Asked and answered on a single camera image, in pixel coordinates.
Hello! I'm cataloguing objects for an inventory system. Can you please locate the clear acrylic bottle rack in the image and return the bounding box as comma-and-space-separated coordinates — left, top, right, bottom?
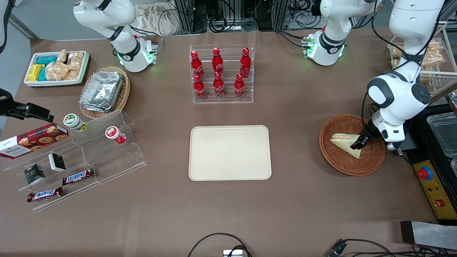
189, 44, 254, 104

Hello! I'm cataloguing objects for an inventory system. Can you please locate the beige cloth bag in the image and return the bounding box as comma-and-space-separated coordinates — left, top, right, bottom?
134, 4, 181, 35

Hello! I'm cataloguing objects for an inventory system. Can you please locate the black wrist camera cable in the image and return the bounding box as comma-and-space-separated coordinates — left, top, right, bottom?
361, 0, 447, 134

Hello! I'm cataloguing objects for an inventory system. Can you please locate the red lid yogurt cup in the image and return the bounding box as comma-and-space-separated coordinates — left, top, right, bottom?
105, 126, 126, 145

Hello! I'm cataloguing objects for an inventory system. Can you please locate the yellow snack packet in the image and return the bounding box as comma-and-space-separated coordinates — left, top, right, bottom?
27, 64, 45, 82

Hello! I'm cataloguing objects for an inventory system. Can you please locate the grey metal lever bar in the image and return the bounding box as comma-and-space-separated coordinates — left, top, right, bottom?
430, 90, 457, 105

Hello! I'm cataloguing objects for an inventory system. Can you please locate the aluminium foil container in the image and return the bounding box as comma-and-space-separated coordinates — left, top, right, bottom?
79, 100, 120, 113
79, 71, 124, 109

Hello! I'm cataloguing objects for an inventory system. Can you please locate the yellow control panel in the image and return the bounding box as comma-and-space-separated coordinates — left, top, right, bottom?
412, 160, 457, 220

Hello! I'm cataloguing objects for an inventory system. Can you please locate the red cola bottle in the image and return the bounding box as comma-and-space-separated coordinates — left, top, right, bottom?
213, 72, 226, 99
193, 74, 207, 100
212, 47, 224, 75
240, 47, 251, 78
234, 74, 246, 99
190, 51, 205, 80

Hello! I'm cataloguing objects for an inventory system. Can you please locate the round brown wicker basket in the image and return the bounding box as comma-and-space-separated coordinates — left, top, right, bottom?
319, 114, 386, 176

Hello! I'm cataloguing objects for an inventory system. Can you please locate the black arm base cable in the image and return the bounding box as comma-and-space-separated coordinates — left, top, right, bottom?
129, 25, 165, 54
275, 29, 311, 49

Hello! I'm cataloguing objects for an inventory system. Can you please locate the black looped cable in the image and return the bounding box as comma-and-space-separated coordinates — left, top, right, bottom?
187, 233, 252, 257

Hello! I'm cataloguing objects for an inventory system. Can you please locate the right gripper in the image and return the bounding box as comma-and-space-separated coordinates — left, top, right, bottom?
0, 89, 54, 122

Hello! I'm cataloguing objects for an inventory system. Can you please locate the white rectangular snack bin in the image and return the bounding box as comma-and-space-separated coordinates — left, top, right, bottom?
24, 51, 90, 88

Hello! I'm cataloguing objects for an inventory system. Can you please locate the white wire rack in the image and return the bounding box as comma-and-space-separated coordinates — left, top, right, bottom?
387, 21, 457, 95

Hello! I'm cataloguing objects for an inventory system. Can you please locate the snickers chocolate bar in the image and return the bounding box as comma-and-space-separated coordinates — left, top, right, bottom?
27, 187, 64, 203
62, 168, 96, 186

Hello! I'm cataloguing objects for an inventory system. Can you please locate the black cable with connector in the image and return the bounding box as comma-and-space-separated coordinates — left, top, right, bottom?
328, 238, 457, 257

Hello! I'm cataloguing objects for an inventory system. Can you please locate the oval light wicker basket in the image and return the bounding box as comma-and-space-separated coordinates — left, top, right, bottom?
79, 66, 131, 120

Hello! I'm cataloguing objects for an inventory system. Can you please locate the aluminium profile frame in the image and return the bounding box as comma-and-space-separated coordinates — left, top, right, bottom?
173, 0, 195, 34
273, 0, 288, 31

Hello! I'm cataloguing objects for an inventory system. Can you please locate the green lid yogurt cup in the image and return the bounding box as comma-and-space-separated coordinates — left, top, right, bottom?
63, 114, 89, 133

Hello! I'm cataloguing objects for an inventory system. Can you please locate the red tartan cookie box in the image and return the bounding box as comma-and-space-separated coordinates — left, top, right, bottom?
0, 123, 69, 160

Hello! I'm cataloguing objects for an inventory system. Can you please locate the clear acrylic stepped shelf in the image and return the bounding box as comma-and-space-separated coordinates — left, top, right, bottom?
2, 110, 147, 212

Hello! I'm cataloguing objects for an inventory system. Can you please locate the small black white box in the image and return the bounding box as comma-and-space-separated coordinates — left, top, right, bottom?
48, 153, 67, 173

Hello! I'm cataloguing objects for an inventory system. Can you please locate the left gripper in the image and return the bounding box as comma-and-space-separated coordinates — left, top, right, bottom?
351, 115, 406, 150

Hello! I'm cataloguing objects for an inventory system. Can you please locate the cream plastic serving tray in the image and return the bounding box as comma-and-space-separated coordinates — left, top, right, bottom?
189, 125, 272, 181

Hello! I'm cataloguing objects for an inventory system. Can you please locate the triangular sandwich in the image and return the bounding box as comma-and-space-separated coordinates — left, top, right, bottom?
330, 133, 363, 158

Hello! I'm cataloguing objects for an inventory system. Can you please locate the grey black flat plate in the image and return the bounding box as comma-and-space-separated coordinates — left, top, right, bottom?
400, 221, 457, 250

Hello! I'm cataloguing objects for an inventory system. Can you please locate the red emergency stop button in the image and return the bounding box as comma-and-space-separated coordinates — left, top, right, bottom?
417, 166, 433, 181

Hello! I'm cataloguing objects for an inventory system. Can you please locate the black hanging cable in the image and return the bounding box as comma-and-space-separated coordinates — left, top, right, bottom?
0, 10, 9, 54

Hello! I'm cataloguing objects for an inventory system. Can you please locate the black sealing machine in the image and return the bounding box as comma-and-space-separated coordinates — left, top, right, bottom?
400, 91, 457, 225

